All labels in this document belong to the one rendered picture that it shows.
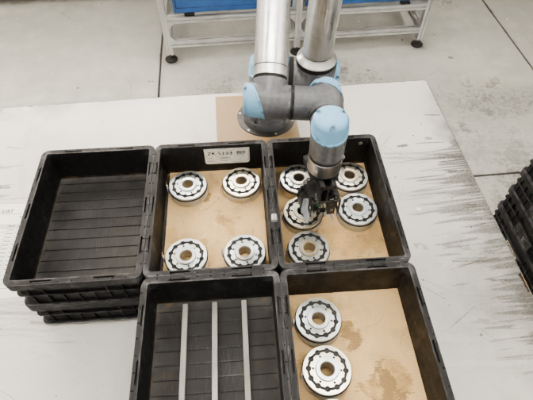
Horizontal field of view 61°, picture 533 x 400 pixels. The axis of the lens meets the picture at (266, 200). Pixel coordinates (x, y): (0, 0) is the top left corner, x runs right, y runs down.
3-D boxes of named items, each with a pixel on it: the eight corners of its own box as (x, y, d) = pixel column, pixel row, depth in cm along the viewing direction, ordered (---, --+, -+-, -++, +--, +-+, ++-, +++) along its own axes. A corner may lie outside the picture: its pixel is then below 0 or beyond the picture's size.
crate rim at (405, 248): (266, 144, 124) (266, 139, 122) (373, 139, 126) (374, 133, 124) (278, 274, 100) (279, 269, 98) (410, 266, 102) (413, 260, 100)
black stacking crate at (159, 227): (164, 174, 131) (156, 146, 122) (265, 168, 132) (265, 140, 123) (153, 300, 107) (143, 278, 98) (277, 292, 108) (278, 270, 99)
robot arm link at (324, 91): (294, 71, 99) (294, 105, 92) (345, 74, 99) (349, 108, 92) (291, 99, 105) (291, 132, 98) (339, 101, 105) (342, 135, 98)
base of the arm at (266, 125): (239, 106, 151) (238, 81, 143) (281, 101, 154) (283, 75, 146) (248, 136, 142) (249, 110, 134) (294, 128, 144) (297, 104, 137)
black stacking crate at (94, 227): (59, 179, 129) (44, 152, 120) (162, 174, 131) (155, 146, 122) (24, 309, 106) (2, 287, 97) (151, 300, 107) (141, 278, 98)
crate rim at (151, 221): (157, 151, 123) (155, 144, 121) (266, 144, 124) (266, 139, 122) (143, 282, 99) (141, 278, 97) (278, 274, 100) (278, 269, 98)
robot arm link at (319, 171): (304, 144, 99) (341, 140, 99) (304, 158, 102) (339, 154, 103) (312, 169, 94) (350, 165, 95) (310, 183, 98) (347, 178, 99)
